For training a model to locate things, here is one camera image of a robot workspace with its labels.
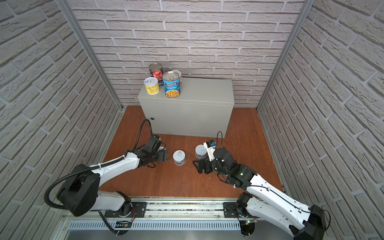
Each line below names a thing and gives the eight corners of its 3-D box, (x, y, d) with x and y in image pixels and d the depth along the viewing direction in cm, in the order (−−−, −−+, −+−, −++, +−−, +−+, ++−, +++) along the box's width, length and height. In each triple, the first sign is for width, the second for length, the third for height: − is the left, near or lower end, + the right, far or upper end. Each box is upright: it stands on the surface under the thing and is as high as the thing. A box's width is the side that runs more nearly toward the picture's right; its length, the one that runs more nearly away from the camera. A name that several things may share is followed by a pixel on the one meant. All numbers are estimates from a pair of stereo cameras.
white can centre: (173, 165, 90) (172, 161, 86) (174, 153, 95) (173, 149, 91) (185, 165, 90) (184, 161, 86) (185, 154, 95) (185, 149, 91)
